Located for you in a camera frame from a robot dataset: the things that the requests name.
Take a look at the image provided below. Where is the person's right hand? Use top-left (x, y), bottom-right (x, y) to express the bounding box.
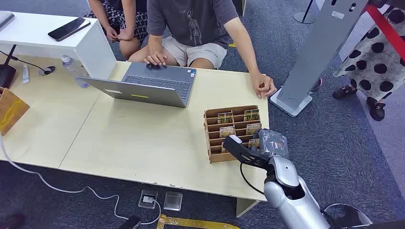
top-left (144, 50), bottom-right (169, 67)

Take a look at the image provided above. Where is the person's left hand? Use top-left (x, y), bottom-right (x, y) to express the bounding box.
top-left (250, 72), bottom-right (278, 99)

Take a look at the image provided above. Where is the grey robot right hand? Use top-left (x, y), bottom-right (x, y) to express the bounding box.
top-left (253, 128), bottom-right (289, 159)

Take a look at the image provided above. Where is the person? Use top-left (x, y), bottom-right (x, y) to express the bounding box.
top-left (83, 0), bottom-right (149, 61)
top-left (332, 5), bottom-right (405, 122)
top-left (128, 0), bottom-right (278, 99)

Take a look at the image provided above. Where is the wooden slotted card holder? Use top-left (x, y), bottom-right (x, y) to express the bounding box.
top-left (203, 105), bottom-right (263, 164)

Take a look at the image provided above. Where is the grey open laptop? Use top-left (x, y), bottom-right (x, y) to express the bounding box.
top-left (78, 62), bottom-right (197, 109)

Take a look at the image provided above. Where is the grey kiosk stand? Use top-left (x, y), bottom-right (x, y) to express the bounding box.
top-left (269, 0), bottom-right (370, 118)

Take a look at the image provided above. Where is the white desk shelf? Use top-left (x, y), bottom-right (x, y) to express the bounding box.
top-left (0, 12), bottom-right (117, 80)

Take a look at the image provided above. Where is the pale wooden table leg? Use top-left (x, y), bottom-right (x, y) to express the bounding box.
top-left (235, 198), bottom-right (261, 219)

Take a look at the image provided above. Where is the grey stanchion base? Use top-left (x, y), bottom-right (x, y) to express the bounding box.
top-left (293, 0), bottom-right (318, 25)

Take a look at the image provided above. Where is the clear plastic water bottle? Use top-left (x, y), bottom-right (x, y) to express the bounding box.
top-left (61, 55), bottom-right (90, 88)

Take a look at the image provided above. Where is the black smartphone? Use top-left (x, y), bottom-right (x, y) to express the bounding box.
top-left (47, 17), bottom-right (91, 42)

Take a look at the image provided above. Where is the yellow floor tape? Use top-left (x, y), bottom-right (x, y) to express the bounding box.
top-left (156, 214), bottom-right (241, 229)

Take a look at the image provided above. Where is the grey floor socket cover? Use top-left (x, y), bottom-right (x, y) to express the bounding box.
top-left (163, 191), bottom-right (183, 212)

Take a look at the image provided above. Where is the floor socket with plug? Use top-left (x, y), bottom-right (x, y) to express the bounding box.
top-left (138, 189), bottom-right (159, 210)

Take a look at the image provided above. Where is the red barrier belt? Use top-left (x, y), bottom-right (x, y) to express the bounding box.
top-left (365, 4), bottom-right (405, 61)

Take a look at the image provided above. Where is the black monitor stand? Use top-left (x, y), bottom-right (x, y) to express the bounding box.
top-left (0, 44), bottom-right (17, 89)

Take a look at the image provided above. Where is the brown wooden box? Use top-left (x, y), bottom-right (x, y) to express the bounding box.
top-left (0, 86), bottom-right (31, 136)

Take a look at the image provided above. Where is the flat grey device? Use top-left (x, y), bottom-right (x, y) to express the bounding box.
top-left (0, 10), bottom-right (15, 31)

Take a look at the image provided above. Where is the black power adapter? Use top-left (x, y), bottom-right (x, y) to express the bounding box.
top-left (118, 216), bottom-right (142, 229)

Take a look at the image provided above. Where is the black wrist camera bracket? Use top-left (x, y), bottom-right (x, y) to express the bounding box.
top-left (223, 135), bottom-right (270, 169)

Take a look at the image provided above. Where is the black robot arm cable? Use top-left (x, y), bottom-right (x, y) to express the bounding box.
top-left (239, 163), bottom-right (265, 195)

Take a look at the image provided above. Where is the grey desk cable grommet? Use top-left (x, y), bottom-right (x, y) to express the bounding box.
top-left (39, 65), bottom-right (57, 76)

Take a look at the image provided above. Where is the thin black desk cable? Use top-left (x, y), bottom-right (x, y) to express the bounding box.
top-left (0, 50), bottom-right (51, 75)

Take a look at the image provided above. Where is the white power cable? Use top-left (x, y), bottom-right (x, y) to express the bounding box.
top-left (0, 135), bottom-right (162, 225)

